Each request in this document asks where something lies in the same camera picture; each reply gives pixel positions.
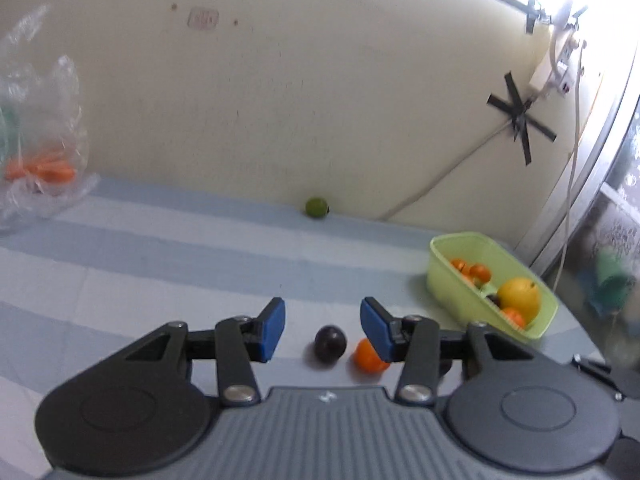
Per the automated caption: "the small orange mandarin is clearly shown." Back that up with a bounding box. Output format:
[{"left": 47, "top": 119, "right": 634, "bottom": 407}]
[{"left": 352, "top": 338, "right": 390, "bottom": 375}]

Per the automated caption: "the dark purple plum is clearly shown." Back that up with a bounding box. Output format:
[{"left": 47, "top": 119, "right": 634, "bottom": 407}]
[{"left": 314, "top": 325, "right": 347, "bottom": 365}]

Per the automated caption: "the orange kumquat with stem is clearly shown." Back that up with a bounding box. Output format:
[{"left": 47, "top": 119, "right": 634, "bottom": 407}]
[{"left": 469, "top": 263, "right": 492, "bottom": 284}]

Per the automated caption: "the yellow lemon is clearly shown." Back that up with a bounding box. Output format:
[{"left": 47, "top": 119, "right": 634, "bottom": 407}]
[{"left": 497, "top": 278, "right": 541, "bottom": 325}]

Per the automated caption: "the green lime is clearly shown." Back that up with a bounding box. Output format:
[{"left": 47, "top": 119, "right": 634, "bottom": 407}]
[{"left": 305, "top": 197, "right": 330, "bottom": 219}]

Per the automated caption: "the large orange mandarin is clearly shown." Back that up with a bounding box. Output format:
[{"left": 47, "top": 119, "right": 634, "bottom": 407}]
[{"left": 501, "top": 307, "right": 527, "bottom": 330}]

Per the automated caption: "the green plastic basket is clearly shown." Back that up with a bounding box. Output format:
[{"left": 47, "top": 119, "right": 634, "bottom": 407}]
[{"left": 426, "top": 232, "right": 558, "bottom": 342}]

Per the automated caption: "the small orange tomato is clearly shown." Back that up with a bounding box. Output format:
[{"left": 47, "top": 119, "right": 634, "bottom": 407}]
[{"left": 450, "top": 258, "right": 470, "bottom": 274}]

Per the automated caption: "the striped blue white cloth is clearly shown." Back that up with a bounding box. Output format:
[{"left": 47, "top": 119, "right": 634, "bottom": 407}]
[{"left": 0, "top": 173, "right": 601, "bottom": 480}]

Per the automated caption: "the green object outside window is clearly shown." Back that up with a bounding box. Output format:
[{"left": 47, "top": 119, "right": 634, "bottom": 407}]
[{"left": 589, "top": 250, "right": 637, "bottom": 318}]

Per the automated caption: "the black tape cross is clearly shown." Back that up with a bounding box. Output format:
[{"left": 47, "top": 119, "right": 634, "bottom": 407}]
[{"left": 486, "top": 72, "right": 556, "bottom": 166}]

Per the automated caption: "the orange carrot in bag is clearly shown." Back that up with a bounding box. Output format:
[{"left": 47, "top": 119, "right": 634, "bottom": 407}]
[{"left": 3, "top": 153, "right": 77, "bottom": 184}]

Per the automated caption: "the clear plastic bag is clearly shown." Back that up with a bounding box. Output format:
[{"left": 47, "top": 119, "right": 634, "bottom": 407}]
[{"left": 1, "top": 4, "right": 99, "bottom": 234}]

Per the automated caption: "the white power strip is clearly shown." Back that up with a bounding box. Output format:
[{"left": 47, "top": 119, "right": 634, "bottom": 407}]
[{"left": 529, "top": 32, "right": 582, "bottom": 96}]

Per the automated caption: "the upper black tape strip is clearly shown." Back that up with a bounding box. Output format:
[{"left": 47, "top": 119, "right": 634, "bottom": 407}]
[{"left": 476, "top": 0, "right": 589, "bottom": 36}]

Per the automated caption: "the white power cable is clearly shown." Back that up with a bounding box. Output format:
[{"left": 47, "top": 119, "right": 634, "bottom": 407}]
[{"left": 374, "top": 39, "right": 589, "bottom": 281}]

